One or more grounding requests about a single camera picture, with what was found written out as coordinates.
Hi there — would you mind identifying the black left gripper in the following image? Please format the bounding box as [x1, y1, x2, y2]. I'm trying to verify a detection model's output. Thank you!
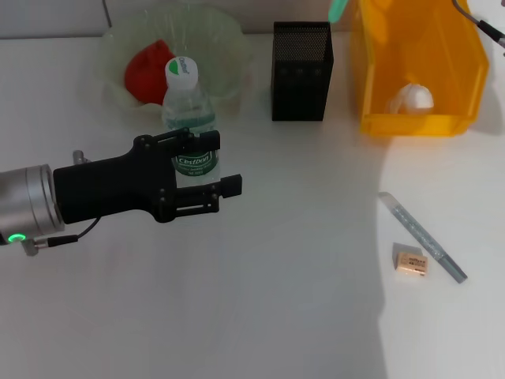
[52, 127, 243, 225]

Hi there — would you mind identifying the green label water bottle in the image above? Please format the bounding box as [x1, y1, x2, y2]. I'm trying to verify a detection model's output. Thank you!
[161, 56, 219, 187]

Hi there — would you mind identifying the red orange fruit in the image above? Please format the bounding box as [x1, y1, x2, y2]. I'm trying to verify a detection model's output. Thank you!
[124, 38, 177, 107]

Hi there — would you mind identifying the green pen with white clip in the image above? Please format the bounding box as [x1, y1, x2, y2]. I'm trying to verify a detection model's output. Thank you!
[327, 0, 350, 24]

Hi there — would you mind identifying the white paper ball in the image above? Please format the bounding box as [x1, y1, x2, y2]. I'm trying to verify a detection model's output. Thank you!
[386, 81, 435, 115]

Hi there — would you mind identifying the grey silver pen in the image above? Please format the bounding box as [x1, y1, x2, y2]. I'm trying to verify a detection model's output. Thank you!
[377, 191, 469, 284]

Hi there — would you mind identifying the tan eraser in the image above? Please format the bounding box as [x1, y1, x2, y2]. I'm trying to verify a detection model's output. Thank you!
[392, 242, 430, 281]

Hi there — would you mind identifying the green glass fruit plate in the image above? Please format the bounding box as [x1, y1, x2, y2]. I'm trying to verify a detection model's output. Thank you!
[98, 2, 256, 119]

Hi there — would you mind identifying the black mesh pen holder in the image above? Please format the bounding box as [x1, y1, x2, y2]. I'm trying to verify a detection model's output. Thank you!
[271, 21, 335, 122]

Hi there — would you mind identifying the yellow plastic bin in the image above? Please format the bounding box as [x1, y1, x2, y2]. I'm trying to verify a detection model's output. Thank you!
[350, 0, 490, 138]

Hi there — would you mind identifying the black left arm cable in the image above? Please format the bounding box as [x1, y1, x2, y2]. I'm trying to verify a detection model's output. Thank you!
[21, 148, 102, 257]

